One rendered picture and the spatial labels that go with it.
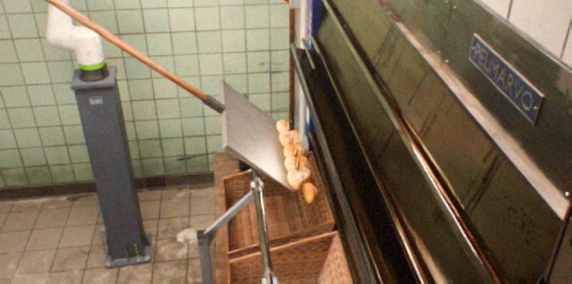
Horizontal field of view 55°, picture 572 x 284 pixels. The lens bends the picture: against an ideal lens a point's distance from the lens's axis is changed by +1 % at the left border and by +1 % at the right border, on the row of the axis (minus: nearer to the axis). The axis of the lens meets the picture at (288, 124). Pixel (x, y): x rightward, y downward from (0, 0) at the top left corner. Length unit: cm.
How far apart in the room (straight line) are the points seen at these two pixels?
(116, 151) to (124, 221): 49
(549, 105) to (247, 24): 273
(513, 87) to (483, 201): 22
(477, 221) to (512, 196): 9
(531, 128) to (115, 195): 260
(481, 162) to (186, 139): 294
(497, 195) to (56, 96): 313
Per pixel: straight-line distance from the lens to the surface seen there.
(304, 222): 276
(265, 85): 363
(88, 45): 281
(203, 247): 222
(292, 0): 306
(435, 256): 132
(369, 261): 138
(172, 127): 378
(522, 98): 94
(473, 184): 109
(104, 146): 304
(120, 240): 343
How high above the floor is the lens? 241
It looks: 31 degrees down
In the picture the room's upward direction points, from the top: straight up
